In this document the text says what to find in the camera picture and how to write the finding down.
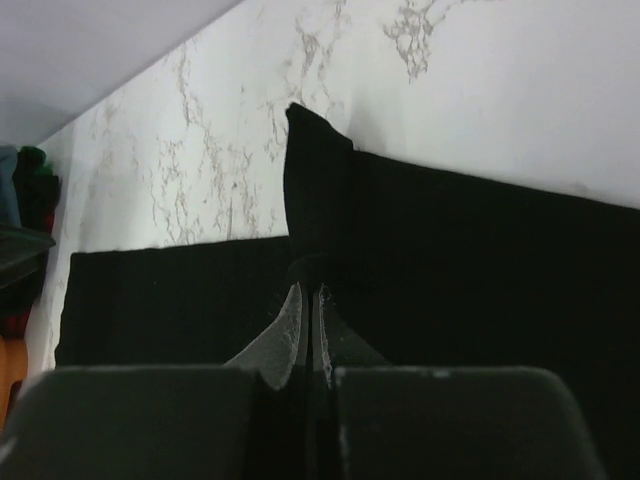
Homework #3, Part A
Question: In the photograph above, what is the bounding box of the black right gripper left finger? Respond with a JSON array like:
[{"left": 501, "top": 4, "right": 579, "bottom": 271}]
[{"left": 1, "top": 286, "right": 305, "bottom": 479}]

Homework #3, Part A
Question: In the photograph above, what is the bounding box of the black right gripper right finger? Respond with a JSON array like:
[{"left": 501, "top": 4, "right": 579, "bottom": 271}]
[{"left": 309, "top": 289, "right": 607, "bottom": 479}]

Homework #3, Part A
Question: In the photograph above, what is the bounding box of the black t shirt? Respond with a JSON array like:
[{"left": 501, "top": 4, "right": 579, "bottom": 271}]
[{"left": 55, "top": 104, "right": 639, "bottom": 479}]

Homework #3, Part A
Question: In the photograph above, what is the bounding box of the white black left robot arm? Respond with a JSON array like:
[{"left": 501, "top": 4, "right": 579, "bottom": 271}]
[{"left": 1, "top": 224, "right": 56, "bottom": 338}]

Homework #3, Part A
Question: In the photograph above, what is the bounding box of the orange plastic basket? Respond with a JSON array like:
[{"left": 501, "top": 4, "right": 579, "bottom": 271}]
[{"left": 0, "top": 338, "right": 28, "bottom": 425}]

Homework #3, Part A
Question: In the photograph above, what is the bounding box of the folded grey blue t shirt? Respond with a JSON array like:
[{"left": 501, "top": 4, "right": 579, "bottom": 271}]
[{"left": 0, "top": 145, "right": 21, "bottom": 227}]

